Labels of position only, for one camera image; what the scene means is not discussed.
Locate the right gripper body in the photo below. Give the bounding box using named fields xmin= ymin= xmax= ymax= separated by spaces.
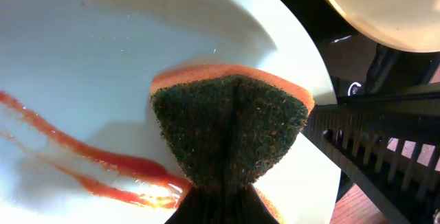
xmin=304 ymin=45 xmax=439 ymax=223

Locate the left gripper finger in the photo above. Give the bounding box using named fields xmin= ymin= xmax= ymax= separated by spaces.
xmin=166 ymin=186 xmax=278 ymax=224

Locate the orange green scrub sponge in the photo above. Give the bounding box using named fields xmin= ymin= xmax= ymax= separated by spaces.
xmin=149 ymin=63 xmax=316 ymax=224

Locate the yellow plate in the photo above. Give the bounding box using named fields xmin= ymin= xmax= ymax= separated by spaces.
xmin=326 ymin=0 xmax=439 ymax=52

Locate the light blue plate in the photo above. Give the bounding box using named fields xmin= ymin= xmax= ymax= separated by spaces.
xmin=1 ymin=0 xmax=336 ymax=223

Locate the black round tray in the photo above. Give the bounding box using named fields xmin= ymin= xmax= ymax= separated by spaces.
xmin=281 ymin=0 xmax=439 ymax=96

